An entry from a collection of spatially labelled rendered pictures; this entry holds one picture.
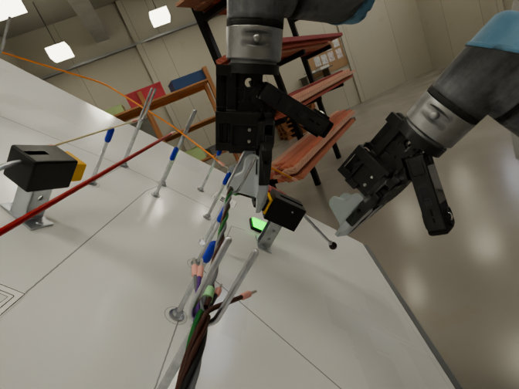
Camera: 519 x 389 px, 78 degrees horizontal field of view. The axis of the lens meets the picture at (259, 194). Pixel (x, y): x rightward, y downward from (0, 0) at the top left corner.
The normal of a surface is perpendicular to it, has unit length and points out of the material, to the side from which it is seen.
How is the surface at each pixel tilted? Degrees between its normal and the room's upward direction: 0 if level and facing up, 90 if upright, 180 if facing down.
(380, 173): 72
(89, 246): 50
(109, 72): 90
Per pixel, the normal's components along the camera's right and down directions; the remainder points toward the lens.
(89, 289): 0.47, -0.84
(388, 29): 0.27, 0.15
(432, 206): -0.64, 0.15
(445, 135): -0.12, 0.59
